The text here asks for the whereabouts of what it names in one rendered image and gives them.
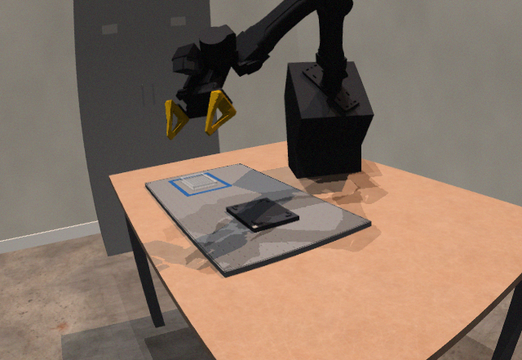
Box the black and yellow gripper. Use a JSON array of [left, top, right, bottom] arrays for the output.
[[165, 80, 237, 140]]

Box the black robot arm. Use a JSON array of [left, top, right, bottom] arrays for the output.
[[172, 0, 360, 113]]

